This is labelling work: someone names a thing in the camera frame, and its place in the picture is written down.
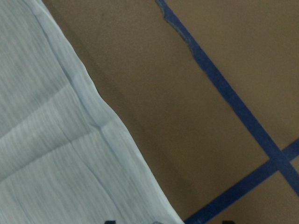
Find blue tape grid lines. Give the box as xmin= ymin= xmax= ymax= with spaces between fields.
xmin=156 ymin=0 xmax=299 ymax=224

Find light blue striped shirt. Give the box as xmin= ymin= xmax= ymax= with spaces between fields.
xmin=0 ymin=0 xmax=182 ymax=224

